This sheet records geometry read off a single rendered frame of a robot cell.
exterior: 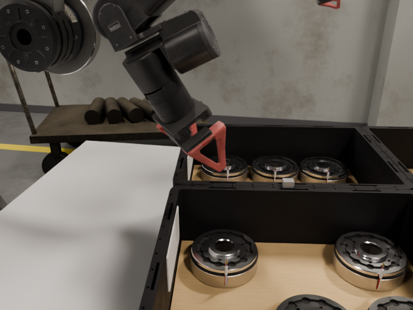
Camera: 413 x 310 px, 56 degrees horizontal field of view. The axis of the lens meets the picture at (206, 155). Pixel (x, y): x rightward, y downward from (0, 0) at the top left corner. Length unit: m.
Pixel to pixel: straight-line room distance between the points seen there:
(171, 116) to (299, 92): 3.07
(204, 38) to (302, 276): 0.37
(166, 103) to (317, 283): 0.34
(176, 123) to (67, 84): 3.57
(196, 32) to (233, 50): 3.03
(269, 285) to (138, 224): 0.45
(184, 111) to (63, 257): 0.47
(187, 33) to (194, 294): 0.36
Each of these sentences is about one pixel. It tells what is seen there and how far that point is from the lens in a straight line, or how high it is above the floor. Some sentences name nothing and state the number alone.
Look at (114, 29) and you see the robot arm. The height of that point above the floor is 1.18.
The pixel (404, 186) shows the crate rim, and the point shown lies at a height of 0.93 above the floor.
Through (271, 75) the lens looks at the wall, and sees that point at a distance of 3.56.
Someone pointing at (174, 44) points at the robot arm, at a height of 1.16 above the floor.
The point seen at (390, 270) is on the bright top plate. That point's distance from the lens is 0.63.
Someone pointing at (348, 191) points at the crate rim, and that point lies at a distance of 0.66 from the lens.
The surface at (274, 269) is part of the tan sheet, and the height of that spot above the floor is 0.83.
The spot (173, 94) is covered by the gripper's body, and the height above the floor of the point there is 1.09.
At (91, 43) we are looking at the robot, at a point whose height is 1.11.
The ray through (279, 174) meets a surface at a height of 0.86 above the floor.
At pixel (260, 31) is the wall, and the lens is 3.50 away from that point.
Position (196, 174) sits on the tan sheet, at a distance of 0.90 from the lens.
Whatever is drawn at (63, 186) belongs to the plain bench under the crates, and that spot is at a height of 0.70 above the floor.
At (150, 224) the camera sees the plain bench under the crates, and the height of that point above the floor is 0.70.
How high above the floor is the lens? 1.24
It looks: 24 degrees down
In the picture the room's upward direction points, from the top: straight up
